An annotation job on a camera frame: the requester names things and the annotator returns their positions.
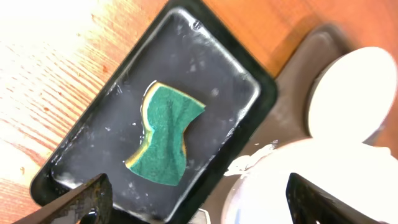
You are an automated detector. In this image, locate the black rectangular water basin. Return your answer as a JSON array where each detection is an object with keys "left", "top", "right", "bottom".
[{"left": 30, "top": 1, "right": 277, "bottom": 223}]

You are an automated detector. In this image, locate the green yellow sponge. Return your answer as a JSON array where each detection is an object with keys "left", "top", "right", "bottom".
[{"left": 125, "top": 82, "right": 206, "bottom": 186}]

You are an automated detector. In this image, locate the white plate top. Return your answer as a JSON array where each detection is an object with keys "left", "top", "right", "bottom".
[{"left": 307, "top": 47, "right": 397, "bottom": 142}]

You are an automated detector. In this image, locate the white plate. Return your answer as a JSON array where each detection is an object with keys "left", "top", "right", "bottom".
[
  {"left": 307, "top": 47, "right": 397, "bottom": 142},
  {"left": 221, "top": 139, "right": 397, "bottom": 223}
]

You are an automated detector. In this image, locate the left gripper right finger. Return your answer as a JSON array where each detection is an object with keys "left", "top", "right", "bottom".
[{"left": 285, "top": 173, "right": 379, "bottom": 224}]

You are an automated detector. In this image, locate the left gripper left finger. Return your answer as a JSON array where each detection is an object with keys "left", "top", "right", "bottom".
[{"left": 15, "top": 174, "right": 113, "bottom": 224}]

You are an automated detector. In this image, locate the dark brown serving tray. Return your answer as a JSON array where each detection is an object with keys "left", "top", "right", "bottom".
[{"left": 198, "top": 23, "right": 386, "bottom": 224}]

